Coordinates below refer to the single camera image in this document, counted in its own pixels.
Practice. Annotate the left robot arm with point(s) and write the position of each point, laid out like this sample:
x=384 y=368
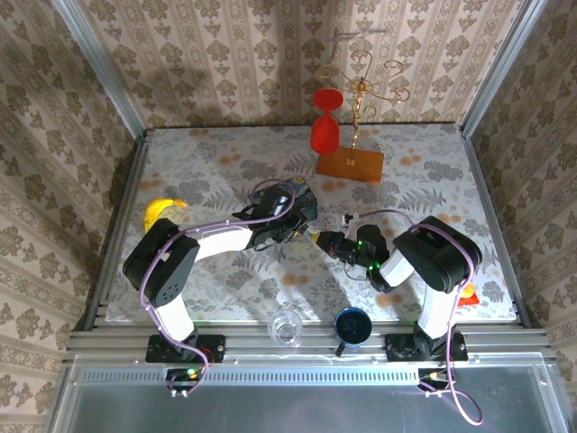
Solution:
x=162 y=266

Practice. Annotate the clear drinking glass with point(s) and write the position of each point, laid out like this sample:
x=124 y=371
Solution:
x=285 y=328

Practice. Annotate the dark blue mug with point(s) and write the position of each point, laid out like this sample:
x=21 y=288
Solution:
x=352 y=327

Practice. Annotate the yellow and red toy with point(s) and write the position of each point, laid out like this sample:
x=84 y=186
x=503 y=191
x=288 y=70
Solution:
x=471 y=295

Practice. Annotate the floral tablecloth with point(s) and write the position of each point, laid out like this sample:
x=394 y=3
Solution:
x=225 y=288

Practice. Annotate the small controller board with LED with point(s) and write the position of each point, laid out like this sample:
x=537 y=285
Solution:
x=187 y=373
x=435 y=375

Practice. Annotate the yellow banana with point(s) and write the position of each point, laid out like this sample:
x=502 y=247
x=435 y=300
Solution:
x=158 y=212

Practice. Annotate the gold stand with wooden base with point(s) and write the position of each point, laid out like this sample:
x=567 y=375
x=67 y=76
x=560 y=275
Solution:
x=349 y=164

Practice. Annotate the red wine glass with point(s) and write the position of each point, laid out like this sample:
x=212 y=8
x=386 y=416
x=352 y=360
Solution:
x=325 y=131

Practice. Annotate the grey metal panel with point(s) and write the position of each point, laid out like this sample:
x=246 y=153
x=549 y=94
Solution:
x=293 y=406

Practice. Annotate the aluminium frame post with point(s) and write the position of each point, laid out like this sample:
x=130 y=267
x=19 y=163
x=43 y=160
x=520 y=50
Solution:
x=103 y=72
x=500 y=67

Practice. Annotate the aluminium table frame rails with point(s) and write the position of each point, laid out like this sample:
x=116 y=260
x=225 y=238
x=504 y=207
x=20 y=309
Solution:
x=252 y=343

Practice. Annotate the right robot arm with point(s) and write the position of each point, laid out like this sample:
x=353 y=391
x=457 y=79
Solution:
x=442 y=257

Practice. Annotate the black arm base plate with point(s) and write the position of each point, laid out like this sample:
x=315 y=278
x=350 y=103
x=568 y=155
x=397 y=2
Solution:
x=212 y=349
x=401 y=349

